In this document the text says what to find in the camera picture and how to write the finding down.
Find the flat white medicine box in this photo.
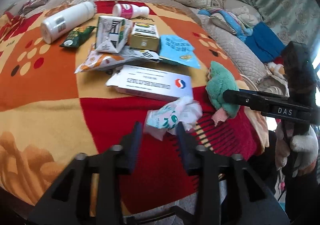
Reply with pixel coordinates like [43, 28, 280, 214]
[106, 65, 193, 102]

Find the tall white bottle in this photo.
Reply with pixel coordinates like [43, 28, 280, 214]
[40, 1, 97, 44]

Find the white green milk carton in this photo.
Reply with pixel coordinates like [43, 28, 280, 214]
[95, 16, 132, 54]

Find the light blue snack bag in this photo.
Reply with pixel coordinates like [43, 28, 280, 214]
[159, 35, 201, 69]

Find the orange white snack bag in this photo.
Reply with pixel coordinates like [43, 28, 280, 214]
[74, 46, 160, 74]

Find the colourful striped cloth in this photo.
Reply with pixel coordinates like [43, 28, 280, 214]
[197, 7, 258, 42]

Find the white green wrapper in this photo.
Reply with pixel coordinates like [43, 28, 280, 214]
[143, 96, 203, 141]

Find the blue folded blanket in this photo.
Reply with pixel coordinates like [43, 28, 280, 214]
[245, 22, 285, 63]

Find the green plush toy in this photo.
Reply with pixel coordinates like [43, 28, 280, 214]
[206, 61, 240, 118]

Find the yellow green small box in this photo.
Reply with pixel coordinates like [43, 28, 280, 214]
[129, 22, 160, 51]

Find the orange red patterned blanket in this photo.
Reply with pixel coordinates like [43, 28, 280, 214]
[1, 4, 263, 205]

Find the dark green snack packet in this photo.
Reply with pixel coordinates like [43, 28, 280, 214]
[60, 26, 97, 48]

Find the white gloved right hand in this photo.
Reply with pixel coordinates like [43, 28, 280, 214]
[275, 122, 318, 177]

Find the pink white small bottle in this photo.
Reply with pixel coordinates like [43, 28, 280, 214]
[112, 4, 150, 19]

